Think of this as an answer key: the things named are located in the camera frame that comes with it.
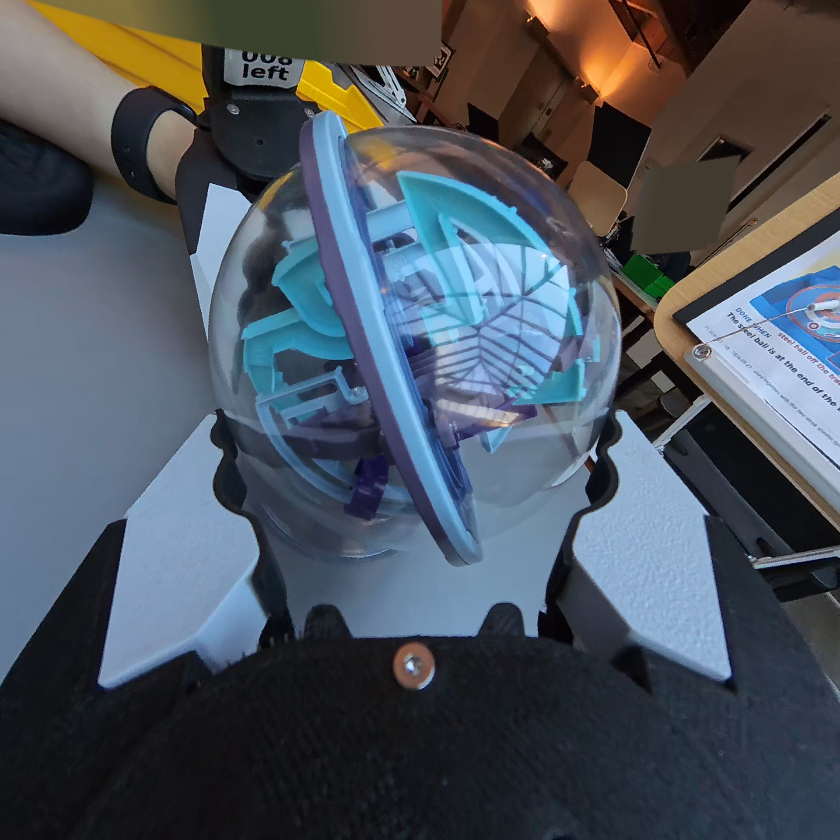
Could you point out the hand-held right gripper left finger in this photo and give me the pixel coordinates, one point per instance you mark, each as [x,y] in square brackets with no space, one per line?
[177,544]

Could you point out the black white marker tag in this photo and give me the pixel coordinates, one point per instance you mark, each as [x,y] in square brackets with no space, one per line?
[444,60]

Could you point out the black wrist band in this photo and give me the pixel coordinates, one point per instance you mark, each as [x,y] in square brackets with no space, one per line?
[131,144]

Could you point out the white board stand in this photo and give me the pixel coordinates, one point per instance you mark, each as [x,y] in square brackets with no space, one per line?
[686,420]
[394,92]

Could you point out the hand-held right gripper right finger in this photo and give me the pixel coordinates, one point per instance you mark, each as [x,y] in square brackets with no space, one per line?
[643,558]

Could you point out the person's left forearm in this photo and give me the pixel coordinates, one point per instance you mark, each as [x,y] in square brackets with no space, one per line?
[65,85]

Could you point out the printed instruction sheet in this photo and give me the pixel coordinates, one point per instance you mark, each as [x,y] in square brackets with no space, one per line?
[787,367]

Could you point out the black mesh cushion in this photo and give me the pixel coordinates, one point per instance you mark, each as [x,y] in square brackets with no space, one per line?
[39,184]

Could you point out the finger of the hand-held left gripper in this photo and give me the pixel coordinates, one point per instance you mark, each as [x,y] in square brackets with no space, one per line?
[210,216]

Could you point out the small green bin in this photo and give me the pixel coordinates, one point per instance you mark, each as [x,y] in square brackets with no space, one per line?
[646,275]

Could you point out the pale wooden chair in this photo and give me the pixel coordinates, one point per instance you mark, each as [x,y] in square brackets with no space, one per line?
[594,197]

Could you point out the clear maze ball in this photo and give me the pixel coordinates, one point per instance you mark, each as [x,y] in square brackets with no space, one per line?
[420,341]

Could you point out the yellow plastic bin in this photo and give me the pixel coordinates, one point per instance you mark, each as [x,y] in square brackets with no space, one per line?
[157,72]

